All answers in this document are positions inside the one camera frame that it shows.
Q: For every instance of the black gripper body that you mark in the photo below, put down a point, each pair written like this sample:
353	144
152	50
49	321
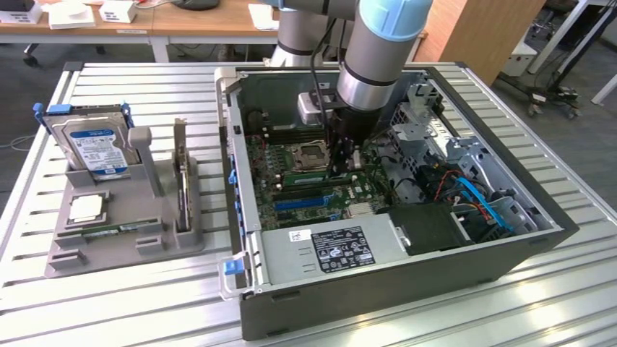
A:
354	123

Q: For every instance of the green RAM stick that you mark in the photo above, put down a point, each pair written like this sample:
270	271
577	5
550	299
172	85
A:
304	180
102	231

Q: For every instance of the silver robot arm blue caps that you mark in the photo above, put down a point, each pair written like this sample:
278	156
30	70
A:
370	54

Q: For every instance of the RAM slot black latches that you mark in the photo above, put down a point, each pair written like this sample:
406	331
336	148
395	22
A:
308	172
298	133
298	141

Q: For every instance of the RAM slot white latches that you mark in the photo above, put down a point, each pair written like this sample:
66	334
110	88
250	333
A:
278	186
278	176
298	137
304	129

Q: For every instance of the CPU socket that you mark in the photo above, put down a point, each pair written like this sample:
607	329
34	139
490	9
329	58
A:
305	155

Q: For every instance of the perforated silver disk bay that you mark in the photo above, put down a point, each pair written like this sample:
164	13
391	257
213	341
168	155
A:
409	141

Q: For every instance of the long black expansion slot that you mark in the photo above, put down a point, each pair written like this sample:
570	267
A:
296	196

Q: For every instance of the silver chipset heat sink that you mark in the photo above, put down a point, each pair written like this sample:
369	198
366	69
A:
361	210

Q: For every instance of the green motherboard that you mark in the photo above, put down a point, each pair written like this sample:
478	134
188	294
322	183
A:
262	188

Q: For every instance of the black expansion slot blue latch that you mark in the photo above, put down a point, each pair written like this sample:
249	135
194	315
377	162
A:
293	218

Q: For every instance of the black fan shroud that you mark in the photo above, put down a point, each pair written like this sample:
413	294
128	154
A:
423	227

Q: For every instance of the silver power supply unit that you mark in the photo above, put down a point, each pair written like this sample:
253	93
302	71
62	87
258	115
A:
289	260

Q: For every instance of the graphics card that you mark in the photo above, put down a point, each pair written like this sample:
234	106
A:
181	173

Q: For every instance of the wooden cabinet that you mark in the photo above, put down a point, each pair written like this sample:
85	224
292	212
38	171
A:
471	36

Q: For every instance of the white paper sheets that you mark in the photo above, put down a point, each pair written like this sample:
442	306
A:
262	16

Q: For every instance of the white box red button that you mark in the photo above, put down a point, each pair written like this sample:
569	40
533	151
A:
517	61

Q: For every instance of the blue case latch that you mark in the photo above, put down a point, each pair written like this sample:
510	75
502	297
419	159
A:
230	269

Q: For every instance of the black open PC case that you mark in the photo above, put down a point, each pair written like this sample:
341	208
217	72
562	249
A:
385	296

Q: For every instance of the black power strip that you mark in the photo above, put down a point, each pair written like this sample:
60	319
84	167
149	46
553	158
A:
566	93

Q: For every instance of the grey parts rack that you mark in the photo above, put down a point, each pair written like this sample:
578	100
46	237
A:
125	202

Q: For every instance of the black computer mouse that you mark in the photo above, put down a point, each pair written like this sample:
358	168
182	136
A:
197	4

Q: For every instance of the hard disk blue caddy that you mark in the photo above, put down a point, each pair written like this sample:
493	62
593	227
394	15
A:
90	144

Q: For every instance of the silver CPU chip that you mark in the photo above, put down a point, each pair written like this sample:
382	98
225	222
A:
86	209

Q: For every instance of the white labelled box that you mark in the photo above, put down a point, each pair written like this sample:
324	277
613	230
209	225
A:
117	12
18	15

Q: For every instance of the white paper box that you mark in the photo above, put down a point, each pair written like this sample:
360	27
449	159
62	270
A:
72	16

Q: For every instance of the black chair castor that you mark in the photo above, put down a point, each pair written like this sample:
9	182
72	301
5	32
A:
30	58

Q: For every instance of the black device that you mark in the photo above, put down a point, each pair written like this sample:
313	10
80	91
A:
16	4

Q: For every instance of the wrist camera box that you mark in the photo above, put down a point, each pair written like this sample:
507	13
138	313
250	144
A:
310	112

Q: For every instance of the wooden desk white frame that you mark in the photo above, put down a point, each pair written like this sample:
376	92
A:
216	21
72	34

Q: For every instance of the white table frame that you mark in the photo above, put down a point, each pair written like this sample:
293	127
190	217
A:
558	36

